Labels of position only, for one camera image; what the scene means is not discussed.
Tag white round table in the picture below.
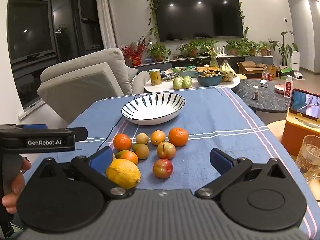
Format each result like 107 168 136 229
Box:
144 74 241 93

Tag small green mango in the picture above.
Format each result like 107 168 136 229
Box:
132 143 150 160

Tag round brownish green fruit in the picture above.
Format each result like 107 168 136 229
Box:
136 133 150 145

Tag blue striped tablecloth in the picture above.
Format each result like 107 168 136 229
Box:
24 86 319 240

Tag green box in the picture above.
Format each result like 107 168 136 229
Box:
279 67 294 79

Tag dark window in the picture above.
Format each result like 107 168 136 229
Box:
6 0 104 113

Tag wall television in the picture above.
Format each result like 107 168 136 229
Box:
152 0 245 43

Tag glass vase with green plant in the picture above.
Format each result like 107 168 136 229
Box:
202 44 222 68

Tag dark snack packets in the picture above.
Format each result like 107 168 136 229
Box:
160 71 181 81

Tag orange-yellow plum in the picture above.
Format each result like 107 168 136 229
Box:
150 130 166 146

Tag trailing green vine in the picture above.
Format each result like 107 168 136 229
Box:
147 0 250 45

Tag red-green apple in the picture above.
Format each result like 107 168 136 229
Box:
157 141 176 160

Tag open cardboard box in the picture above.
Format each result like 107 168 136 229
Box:
237 61 266 79

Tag orange snack bag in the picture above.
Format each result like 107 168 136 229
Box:
262 64 277 81

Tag yellow can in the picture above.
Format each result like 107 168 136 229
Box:
149 68 162 86

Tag white leaf-striped plate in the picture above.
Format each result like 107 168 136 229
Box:
121 93 186 126

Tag phone in red case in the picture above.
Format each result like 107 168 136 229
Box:
290 88 320 120

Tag dark marble round table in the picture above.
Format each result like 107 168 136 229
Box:
231 79 294 113

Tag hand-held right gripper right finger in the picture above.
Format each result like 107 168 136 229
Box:
195 148 289 200

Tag banana bunch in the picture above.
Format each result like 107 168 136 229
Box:
219 60 237 82

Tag red berry bouquet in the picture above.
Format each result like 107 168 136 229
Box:
120 36 148 67

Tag small greenish orange tangerine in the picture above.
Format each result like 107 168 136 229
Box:
114 150 139 165

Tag tall leafy floor plant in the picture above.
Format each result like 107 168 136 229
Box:
269 31 298 67

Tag glass mug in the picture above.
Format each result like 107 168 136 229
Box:
296 135 320 183

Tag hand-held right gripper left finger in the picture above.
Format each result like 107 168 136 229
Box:
32 147 135 201

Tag thin black cable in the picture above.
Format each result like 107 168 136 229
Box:
96 94 137 154

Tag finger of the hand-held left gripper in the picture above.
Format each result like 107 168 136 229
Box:
57 127 88 144
0 124 48 131

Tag wrapped tray of green apples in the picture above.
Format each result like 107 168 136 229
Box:
172 76 193 90

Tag person's left hand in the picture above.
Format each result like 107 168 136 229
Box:
2 157 32 214

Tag potted green plant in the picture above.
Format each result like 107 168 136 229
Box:
241 41 260 57
178 42 192 58
189 40 209 58
259 41 272 56
147 42 172 62
223 39 244 56

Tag dark blue bowl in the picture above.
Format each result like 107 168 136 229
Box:
195 71 223 86

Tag teal bowl with snacks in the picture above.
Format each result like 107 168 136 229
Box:
179 69 198 78

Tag wooden stool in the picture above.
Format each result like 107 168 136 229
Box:
266 120 287 143

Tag beige armchair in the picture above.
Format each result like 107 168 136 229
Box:
37 47 150 128

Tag white air purifier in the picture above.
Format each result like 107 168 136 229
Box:
290 51 300 71

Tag white curtain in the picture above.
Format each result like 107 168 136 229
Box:
95 0 120 50

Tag white bottle with red label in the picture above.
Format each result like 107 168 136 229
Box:
284 75 293 98

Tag dark television cabinet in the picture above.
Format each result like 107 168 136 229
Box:
126 54 273 74

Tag pile of longans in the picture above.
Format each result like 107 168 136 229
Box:
197 70 221 77

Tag yellow lemon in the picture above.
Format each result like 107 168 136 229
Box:
106 158 141 189

